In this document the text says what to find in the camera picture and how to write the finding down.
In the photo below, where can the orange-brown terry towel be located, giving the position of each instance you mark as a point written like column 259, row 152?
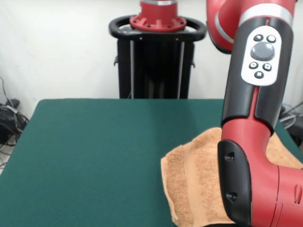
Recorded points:
column 194, row 177

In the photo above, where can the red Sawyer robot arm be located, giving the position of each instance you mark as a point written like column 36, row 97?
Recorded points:
column 255, row 106

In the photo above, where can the dark green table cloth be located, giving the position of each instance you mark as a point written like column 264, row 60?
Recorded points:
column 82, row 165

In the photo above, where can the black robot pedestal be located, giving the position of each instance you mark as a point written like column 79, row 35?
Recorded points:
column 161, row 71

